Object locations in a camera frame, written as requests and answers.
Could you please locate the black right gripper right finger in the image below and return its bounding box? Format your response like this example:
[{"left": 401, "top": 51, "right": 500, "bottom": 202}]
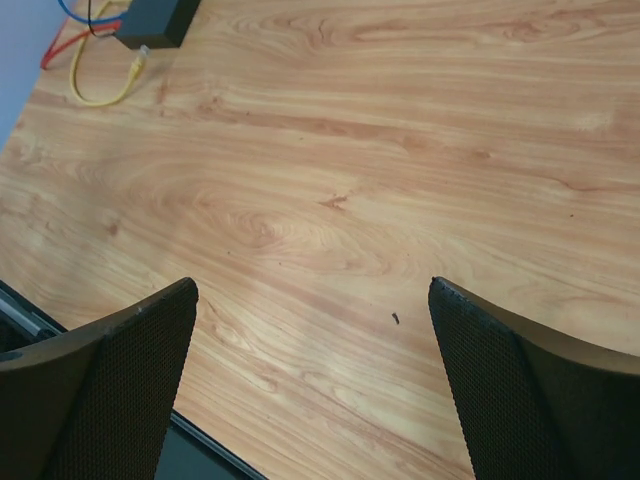
[{"left": 428, "top": 277, "right": 639, "bottom": 479}]

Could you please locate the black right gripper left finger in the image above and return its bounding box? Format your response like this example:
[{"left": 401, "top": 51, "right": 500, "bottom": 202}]
[{"left": 1, "top": 278, "right": 198, "bottom": 479}]

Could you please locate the red ethernet cable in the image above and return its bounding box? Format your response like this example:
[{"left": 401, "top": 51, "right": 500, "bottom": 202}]
[{"left": 41, "top": 19, "right": 123, "bottom": 70}]

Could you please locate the black TP-Link network switch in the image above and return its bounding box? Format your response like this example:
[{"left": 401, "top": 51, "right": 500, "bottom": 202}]
[{"left": 115, "top": 0, "right": 201, "bottom": 50}]

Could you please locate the blue ethernet cable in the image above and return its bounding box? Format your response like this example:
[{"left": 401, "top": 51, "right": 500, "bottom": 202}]
[{"left": 57, "top": 0, "right": 132, "bottom": 24}]

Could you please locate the yellow loose ethernet cable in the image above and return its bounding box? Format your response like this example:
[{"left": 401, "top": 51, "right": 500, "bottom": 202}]
[{"left": 70, "top": 0, "right": 150, "bottom": 107}]

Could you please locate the thin black power cable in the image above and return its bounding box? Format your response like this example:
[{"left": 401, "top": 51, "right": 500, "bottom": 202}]
[{"left": 85, "top": 0, "right": 117, "bottom": 39}]

